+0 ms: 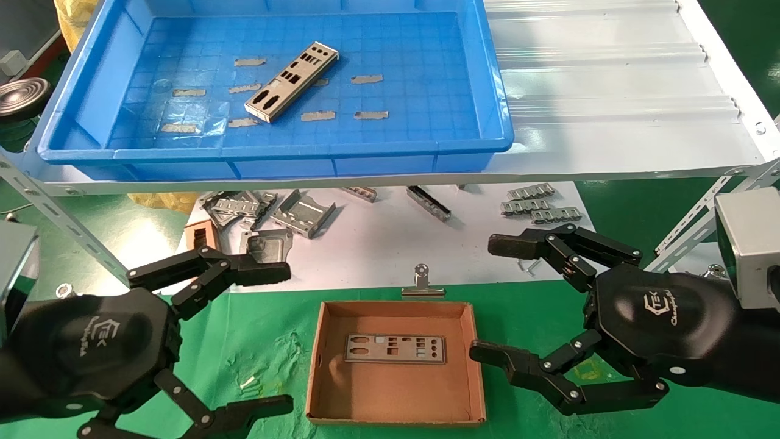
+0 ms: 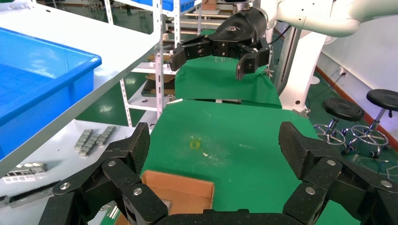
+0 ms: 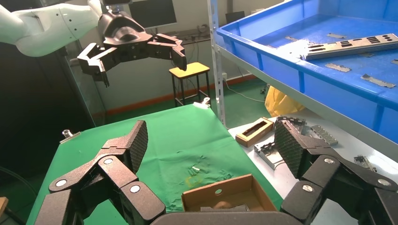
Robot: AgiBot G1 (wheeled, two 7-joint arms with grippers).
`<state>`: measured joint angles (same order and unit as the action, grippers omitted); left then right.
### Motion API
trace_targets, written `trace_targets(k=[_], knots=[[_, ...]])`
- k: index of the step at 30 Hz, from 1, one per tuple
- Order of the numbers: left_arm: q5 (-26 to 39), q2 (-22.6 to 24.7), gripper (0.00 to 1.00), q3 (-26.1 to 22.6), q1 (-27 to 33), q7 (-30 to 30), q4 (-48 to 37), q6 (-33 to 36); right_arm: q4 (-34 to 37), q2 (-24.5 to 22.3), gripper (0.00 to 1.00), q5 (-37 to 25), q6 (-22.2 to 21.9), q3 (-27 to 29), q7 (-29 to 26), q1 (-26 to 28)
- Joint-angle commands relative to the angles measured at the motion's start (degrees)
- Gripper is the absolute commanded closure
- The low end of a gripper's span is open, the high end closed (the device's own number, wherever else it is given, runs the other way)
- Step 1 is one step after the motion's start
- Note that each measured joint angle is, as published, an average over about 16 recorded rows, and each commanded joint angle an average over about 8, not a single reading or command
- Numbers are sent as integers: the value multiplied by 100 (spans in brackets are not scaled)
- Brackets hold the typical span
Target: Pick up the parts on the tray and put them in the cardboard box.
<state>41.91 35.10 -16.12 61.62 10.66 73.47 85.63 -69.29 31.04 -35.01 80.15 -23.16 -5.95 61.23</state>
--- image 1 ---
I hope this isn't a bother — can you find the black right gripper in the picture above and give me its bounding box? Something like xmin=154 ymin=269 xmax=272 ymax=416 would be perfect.
xmin=469 ymin=223 xmax=780 ymax=416

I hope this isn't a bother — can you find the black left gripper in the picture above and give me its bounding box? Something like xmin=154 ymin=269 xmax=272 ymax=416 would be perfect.
xmin=0 ymin=246 xmax=295 ymax=439

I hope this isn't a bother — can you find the silver metal I/O shield plate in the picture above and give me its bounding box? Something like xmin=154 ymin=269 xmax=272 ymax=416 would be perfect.
xmin=344 ymin=333 xmax=447 ymax=365
xmin=244 ymin=41 xmax=339 ymax=124

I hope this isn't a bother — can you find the shallow brown cardboard box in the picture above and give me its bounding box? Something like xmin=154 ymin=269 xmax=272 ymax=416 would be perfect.
xmin=305 ymin=300 xmax=488 ymax=426

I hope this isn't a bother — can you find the blue plastic tray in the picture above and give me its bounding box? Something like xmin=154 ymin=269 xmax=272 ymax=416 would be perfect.
xmin=37 ymin=0 xmax=516 ymax=182

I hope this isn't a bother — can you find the green table cloth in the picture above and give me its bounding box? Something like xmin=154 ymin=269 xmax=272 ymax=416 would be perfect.
xmin=0 ymin=282 xmax=780 ymax=439

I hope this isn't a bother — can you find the square grey metal plate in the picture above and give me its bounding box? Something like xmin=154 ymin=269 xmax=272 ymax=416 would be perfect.
xmin=239 ymin=230 xmax=294 ymax=265

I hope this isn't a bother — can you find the small perforated metal strip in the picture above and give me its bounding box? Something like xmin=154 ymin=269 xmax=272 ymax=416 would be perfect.
xmin=530 ymin=207 xmax=584 ymax=225
xmin=507 ymin=182 xmax=556 ymax=201
xmin=500 ymin=199 xmax=549 ymax=216

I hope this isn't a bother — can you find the dark metal bar part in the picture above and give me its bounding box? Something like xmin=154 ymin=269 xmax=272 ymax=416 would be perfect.
xmin=406 ymin=185 xmax=452 ymax=222

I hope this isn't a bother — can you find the white sheet board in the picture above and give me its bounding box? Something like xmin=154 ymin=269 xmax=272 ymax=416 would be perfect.
xmin=175 ymin=182 xmax=599 ymax=294

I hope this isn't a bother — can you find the white metal shelf board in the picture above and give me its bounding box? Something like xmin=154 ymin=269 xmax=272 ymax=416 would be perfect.
xmin=0 ymin=0 xmax=780 ymax=197

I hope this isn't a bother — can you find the clear plastic film sheet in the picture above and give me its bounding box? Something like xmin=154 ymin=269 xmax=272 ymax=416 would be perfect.
xmin=119 ymin=98 xmax=231 ymax=140

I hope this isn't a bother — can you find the black round disc base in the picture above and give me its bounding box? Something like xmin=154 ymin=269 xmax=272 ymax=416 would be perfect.
xmin=0 ymin=77 xmax=53 ymax=121

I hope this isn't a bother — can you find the small brown cardboard frame box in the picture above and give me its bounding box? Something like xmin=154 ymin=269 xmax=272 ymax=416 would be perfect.
xmin=185 ymin=219 xmax=221 ymax=252

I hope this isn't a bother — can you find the grey metal bracket piece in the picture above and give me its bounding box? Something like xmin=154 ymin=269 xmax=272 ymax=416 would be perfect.
xmin=201 ymin=191 xmax=257 ymax=230
xmin=244 ymin=191 xmax=279 ymax=231

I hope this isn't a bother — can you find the folded slotted metal bracket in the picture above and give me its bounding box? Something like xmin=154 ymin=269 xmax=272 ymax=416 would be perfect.
xmin=270 ymin=188 xmax=337 ymax=239

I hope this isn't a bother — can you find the slotted grey shelf post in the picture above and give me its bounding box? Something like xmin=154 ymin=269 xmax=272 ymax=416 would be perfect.
xmin=0 ymin=152 xmax=132 ymax=287
xmin=645 ymin=160 xmax=780 ymax=273

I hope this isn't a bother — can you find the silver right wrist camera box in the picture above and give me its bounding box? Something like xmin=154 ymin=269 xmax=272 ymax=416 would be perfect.
xmin=714 ymin=186 xmax=780 ymax=312

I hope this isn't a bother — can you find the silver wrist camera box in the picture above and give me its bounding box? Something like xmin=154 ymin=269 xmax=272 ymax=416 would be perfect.
xmin=714 ymin=186 xmax=780 ymax=312
xmin=0 ymin=221 xmax=41 ymax=342

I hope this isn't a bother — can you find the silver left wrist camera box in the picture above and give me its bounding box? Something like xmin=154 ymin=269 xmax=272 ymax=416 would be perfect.
xmin=0 ymin=221 xmax=41 ymax=342

